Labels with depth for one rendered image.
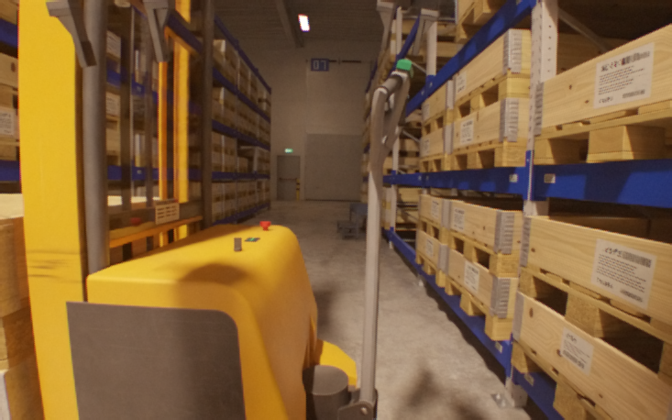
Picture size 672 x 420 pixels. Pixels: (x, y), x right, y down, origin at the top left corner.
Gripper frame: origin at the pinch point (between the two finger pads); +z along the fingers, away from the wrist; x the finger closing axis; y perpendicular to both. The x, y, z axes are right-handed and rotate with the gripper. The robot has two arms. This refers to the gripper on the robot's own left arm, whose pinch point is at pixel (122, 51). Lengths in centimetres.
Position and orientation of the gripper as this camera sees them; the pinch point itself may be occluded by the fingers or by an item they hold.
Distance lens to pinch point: 69.1
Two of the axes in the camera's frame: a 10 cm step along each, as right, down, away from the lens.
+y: -0.2, -5.0, 8.7
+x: -10.0, 0.2, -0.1
